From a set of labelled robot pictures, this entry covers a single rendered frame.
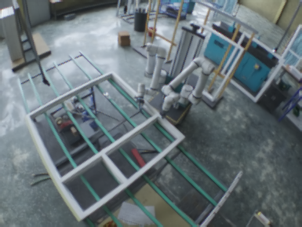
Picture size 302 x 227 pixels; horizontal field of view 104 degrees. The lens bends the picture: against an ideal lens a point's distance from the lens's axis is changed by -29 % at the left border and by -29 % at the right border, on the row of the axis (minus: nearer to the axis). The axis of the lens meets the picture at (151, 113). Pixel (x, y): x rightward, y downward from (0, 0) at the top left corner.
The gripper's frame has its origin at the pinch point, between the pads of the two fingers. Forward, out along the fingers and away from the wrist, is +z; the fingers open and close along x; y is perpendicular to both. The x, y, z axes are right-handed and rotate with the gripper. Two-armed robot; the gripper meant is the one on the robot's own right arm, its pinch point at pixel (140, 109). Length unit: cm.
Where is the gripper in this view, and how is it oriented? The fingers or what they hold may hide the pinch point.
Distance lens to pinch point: 211.7
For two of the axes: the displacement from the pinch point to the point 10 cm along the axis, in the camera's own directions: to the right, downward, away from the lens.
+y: 9.0, 0.4, -4.3
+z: -0.7, 10.0, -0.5
